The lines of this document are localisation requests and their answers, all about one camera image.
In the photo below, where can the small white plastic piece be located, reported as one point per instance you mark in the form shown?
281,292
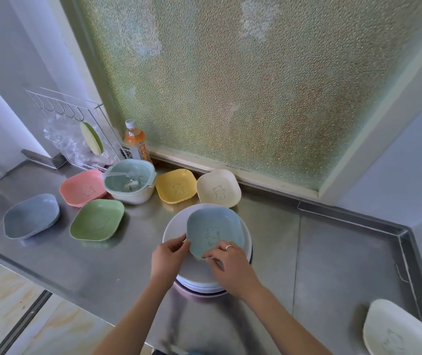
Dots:
132,184

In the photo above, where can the person's right hand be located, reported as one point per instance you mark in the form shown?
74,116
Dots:
233,271

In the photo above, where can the mint green strainer bowl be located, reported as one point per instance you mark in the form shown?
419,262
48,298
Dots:
144,177

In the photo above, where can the cream square dish back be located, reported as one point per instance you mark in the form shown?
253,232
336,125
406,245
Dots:
218,188

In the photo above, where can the person's right forearm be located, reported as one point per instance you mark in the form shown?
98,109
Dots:
288,329

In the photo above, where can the blue-grey square dish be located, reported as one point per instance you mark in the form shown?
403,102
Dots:
31,217

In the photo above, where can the green square dish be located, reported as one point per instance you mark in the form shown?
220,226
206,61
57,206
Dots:
97,219

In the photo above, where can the frosted glass window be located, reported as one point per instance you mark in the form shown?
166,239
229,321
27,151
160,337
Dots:
251,88

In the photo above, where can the cream square dish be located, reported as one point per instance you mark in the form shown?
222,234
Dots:
218,188
396,332

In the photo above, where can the clear plastic bag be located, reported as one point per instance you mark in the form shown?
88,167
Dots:
66,140

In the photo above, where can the person's left forearm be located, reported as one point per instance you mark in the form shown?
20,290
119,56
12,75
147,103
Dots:
133,325

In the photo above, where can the person's left hand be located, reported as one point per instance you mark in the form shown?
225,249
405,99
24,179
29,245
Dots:
168,262

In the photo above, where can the dark metal floor rail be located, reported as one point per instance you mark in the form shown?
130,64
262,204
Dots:
22,321

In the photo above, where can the pale lavender small round plate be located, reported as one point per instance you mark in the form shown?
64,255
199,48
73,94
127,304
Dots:
174,227

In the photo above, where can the yellow green oval sponge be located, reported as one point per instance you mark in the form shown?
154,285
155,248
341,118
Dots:
92,138

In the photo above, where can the orange drink bottle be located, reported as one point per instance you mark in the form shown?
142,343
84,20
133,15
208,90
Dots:
135,142

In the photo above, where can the pink square dish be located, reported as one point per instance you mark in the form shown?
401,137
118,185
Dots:
81,188

